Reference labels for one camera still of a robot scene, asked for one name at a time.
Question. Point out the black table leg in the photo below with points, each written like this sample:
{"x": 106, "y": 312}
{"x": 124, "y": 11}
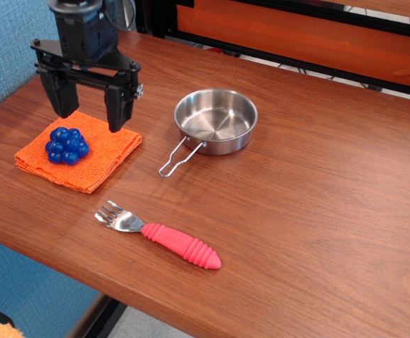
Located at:
{"x": 99, "y": 319}

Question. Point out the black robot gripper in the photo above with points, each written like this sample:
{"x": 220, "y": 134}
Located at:
{"x": 88, "y": 38}

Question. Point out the orange folded cloth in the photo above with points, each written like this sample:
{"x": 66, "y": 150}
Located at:
{"x": 85, "y": 169}

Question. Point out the small steel pan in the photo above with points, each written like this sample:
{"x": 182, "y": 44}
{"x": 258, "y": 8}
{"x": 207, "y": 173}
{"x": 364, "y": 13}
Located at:
{"x": 212, "y": 122}

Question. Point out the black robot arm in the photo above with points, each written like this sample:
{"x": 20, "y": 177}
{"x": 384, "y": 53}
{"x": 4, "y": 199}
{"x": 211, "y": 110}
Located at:
{"x": 86, "y": 53}

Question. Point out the fork with pink handle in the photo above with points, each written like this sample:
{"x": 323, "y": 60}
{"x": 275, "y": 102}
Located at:
{"x": 190, "y": 248}

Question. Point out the orange object at corner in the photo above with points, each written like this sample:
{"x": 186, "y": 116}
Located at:
{"x": 8, "y": 331}

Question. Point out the orange panel black frame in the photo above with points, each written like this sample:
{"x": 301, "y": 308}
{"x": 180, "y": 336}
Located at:
{"x": 360, "y": 41}

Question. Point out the blue bumpy toy ball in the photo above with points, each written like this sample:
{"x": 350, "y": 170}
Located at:
{"x": 66, "y": 146}

